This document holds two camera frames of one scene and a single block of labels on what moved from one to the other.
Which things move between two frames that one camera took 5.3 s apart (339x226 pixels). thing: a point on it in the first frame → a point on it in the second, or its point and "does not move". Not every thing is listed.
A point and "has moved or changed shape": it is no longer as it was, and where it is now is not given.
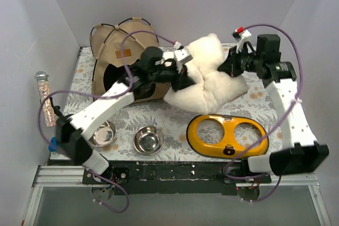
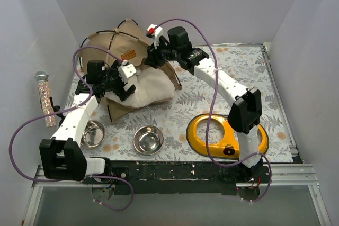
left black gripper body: x=179 y=77 → x=121 y=84
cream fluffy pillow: x=214 y=88 has moved or changed shape
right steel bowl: x=148 y=140 does not move
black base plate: x=174 y=177 does not move
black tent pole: x=125 y=32 → x=123 y=34
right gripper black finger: x=228 y=66 → x=153 y=59
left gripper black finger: x=184 y=80 → x=128 y=90
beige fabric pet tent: x=116 y=49 has moved or changed shape
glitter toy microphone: x=49 y=116 does not move
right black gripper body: x=230 y=62 → x=154 y=54
